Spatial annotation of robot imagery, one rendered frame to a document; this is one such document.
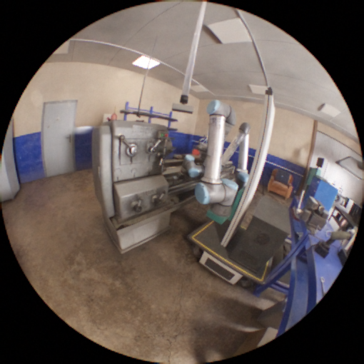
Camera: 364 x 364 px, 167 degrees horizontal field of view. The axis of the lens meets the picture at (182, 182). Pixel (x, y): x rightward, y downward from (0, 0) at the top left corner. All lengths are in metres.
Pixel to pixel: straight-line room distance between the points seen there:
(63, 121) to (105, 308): 4.07
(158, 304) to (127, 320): 0.32
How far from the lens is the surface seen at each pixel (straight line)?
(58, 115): 4.21
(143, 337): 1.28
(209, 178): 0.83
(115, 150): 0.99
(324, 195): 1.91
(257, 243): 1.09
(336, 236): 1.00
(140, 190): 1.07
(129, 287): 1.36
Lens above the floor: 1.27
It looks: 22 degrees down
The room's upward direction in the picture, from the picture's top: 10 degrees clockwise
